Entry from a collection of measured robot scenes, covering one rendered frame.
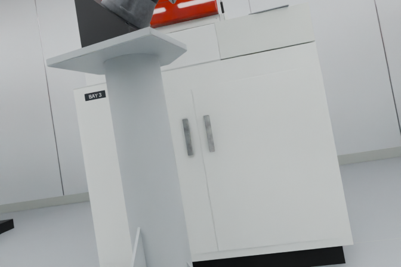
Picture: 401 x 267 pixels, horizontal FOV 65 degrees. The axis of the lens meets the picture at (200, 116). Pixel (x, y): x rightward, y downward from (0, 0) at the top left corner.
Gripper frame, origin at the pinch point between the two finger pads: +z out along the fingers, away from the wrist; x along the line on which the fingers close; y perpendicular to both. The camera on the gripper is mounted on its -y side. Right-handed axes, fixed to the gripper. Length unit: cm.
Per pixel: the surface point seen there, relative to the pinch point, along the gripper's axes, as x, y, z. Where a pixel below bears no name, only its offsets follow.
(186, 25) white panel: 4, 59, -9
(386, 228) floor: -73, 29, 110
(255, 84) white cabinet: -26.1, -4.3, 40.4
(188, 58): -2.9, -4.0, 25.8
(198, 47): -7.5, -4.0, 22.2
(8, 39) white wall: 237, 207, -89
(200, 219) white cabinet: 2, -4, 87
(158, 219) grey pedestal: 6, -42, 75
